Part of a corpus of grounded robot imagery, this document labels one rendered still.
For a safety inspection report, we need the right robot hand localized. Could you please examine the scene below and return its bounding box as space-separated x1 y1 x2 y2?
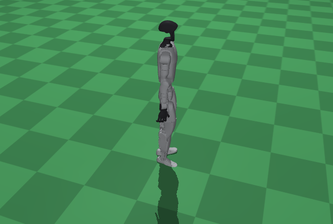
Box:
156 104 170 122

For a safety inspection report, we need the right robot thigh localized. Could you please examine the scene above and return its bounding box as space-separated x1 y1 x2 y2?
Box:
159 99 176 139

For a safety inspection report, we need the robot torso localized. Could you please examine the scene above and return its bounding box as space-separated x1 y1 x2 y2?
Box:
157 42 177 101

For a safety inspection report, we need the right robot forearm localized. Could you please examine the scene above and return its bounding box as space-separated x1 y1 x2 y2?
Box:
159 81 169 109

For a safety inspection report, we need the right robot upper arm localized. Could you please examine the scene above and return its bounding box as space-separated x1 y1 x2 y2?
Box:
159 52 172 87

